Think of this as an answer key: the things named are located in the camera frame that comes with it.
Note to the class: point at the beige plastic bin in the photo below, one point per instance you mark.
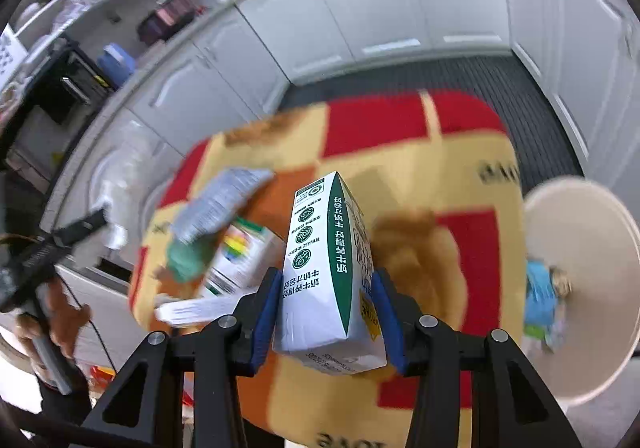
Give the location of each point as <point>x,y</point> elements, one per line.
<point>580,238</point>

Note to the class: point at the flat white printed box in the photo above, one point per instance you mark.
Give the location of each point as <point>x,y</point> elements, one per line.
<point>195,312</point>

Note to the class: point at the white green milk carton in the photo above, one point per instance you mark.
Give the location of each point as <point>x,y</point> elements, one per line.
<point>320,278</point>

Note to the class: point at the crumpled silver printed wrapper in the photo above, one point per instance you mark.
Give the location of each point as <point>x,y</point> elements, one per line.
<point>220,200</point>

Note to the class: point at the maroon rice cooker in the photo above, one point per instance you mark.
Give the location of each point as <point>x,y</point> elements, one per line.
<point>167,18</point>

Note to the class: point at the person's left hand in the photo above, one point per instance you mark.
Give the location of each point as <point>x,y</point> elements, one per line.
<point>70,328</point>

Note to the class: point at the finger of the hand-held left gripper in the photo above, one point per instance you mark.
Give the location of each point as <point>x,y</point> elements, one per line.
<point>82,225</point>

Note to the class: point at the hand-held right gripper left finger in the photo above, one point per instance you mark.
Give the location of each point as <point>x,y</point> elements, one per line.
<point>264,323</point>

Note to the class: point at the colourful printed blanket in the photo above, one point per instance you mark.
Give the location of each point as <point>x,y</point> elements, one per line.
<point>450,168</point>

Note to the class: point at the brown paper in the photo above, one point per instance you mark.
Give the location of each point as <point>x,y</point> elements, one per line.
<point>561,283</point>

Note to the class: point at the blue white kettle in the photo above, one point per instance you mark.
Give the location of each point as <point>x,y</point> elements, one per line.
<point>116,63</point>

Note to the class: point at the white box with colourful stripes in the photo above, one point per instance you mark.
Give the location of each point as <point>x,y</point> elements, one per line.
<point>245,253</point>

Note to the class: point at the blue plastic packet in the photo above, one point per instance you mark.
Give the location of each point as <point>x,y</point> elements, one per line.
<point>540,293</point>

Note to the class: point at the black microwave oven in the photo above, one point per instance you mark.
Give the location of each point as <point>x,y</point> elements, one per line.
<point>55,93</point>

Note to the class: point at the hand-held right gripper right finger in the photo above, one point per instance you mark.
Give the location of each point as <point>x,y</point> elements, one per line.
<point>389,323</point>

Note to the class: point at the black ribbed floor mat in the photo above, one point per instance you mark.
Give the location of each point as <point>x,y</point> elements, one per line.
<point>450,78</point>

